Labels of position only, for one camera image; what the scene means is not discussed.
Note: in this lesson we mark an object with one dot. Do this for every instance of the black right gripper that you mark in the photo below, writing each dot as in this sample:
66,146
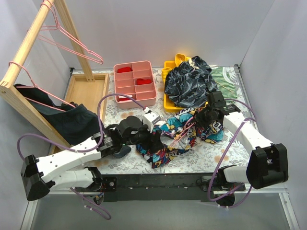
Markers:
202,117

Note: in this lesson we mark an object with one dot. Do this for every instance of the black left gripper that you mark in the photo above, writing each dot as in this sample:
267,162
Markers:
150,138

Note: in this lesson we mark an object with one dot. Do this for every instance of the pink wire hanger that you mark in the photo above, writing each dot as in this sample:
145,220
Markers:
186,138
64,24

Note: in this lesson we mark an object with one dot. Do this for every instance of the colourful comic print shorts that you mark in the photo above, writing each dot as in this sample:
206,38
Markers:
172,126

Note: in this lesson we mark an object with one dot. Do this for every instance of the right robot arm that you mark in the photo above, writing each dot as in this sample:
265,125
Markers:
268,162

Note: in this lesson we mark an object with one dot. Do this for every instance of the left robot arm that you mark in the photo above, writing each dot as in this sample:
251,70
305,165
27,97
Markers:
44,174

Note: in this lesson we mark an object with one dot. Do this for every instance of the black shark print shorts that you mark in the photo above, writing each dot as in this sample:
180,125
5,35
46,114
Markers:
189,84

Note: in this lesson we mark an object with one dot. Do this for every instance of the dark navy shorts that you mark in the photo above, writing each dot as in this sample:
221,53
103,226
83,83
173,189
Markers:
75,125

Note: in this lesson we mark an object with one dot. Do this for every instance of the pink hanger holding navy shorts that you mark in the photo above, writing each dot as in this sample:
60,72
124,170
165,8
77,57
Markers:
38,95

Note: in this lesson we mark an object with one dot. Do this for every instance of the floral patterned table mat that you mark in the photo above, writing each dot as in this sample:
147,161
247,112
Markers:
203,158

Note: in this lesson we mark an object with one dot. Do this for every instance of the green white striped cloth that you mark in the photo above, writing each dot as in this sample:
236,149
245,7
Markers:
223,82

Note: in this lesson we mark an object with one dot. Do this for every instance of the yellow plastic tray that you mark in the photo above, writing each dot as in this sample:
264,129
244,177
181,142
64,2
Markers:
169,106

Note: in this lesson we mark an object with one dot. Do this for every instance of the red white striped sock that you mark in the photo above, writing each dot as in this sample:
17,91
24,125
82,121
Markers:
123,98

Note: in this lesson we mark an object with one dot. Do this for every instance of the red cloth in organizer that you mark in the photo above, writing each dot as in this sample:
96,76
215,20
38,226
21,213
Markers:
140,81
124,69

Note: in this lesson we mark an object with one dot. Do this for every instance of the pink divided plastic organizer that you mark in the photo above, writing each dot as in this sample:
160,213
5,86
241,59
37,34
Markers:
125,83

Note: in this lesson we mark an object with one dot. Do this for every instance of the yellow cloth behind tray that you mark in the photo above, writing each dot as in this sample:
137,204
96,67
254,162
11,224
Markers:
179,58

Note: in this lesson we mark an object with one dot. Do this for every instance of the wooden clothes rack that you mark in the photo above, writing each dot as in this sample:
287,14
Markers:
45,64

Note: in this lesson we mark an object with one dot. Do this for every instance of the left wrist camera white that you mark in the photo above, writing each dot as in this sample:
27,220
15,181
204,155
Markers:
150,118

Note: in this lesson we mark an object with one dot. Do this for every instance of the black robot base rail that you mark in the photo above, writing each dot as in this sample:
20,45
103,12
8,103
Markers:
152,187

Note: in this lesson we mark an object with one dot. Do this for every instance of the pink wire hanger on rail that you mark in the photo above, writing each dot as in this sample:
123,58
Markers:
64,24

